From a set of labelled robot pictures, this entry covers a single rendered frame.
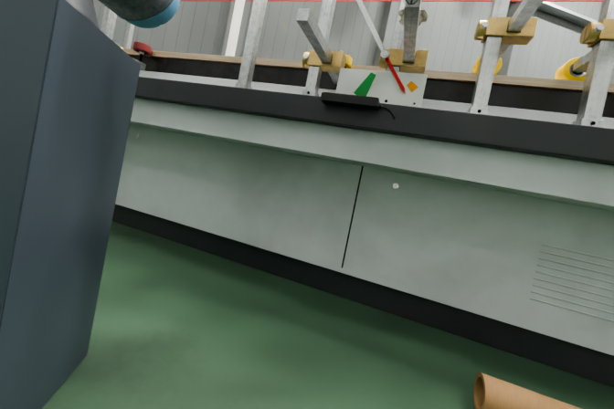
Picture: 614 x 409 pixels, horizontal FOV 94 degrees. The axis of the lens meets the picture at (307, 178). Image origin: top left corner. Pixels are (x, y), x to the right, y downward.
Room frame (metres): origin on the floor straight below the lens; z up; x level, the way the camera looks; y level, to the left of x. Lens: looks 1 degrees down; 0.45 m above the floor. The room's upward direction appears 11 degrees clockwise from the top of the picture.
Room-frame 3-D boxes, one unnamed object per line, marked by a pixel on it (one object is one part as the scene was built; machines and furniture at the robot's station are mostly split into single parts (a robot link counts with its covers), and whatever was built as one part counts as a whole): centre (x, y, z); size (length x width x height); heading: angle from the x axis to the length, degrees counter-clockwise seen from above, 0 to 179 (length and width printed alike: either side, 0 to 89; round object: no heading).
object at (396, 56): (0.88, -0.22, 0.85); 0.13 x 0.06 x 0.05; 72
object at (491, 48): (0.81, -0.43, 0.86); 0.03 x 0.03 x 0.48; 72
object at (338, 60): (0.96, 0.02, 0.83); 0.13 x 0.06 x 0.05; 72
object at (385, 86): (0.87, -0.16, 0.75); 0.26 x 0.01 x 0.10; 72
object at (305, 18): (0.90, 0.02, 0.82); 0.43 x 0.03 x 0.04; 162
